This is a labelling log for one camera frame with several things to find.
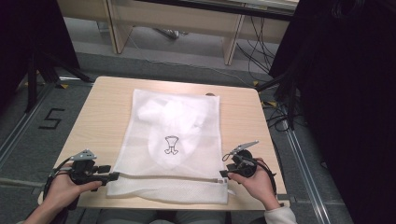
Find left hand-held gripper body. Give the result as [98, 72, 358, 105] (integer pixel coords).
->
[68, 148, 108, 187]

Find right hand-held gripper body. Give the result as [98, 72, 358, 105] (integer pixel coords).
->
[226, 139, 260, 179]

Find white mesh laundry bag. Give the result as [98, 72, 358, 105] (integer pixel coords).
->
[106, 89, 237, 205]

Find person's right hand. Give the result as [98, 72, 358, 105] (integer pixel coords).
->
[228, 158, 281, 212]

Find person's left hand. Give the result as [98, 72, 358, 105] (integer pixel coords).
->
[43, 169, 103, 213]

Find person's legs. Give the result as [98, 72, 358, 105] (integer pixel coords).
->
[95, 208, 232, 224]

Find white garment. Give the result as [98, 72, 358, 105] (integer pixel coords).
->
[136, 96, 213, 170]

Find black stand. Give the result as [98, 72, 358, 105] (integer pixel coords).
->
[256, 69, 310, 132]
[24, 50, 95, 114]

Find black curtain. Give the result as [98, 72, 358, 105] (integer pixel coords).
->
[0, 0, 81, 106]
[269, 0, 396, 224]

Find grey power strip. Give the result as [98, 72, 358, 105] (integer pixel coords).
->
[153, 27, 190, 40]

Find light wooden desk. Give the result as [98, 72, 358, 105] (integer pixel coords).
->
[57, 0, 301, 66]

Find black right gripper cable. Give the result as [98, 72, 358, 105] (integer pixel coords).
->
[253, 159, 278, 196]

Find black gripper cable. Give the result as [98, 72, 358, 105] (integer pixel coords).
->
[253, 159, 278, 196]
[42, 157, 75, 201]

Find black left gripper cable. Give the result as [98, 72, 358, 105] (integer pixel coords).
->
[42, 157, 75, 201]

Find black floor cables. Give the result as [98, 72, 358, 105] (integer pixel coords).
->
[261, 99, 309, 133]

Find metal floor rail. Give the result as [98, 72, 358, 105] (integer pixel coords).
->
[0, 83, 58, 170]
[280, 119, 332, 224]

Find hanging black cables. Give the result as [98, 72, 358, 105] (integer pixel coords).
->
[235, 15, 282, 82]

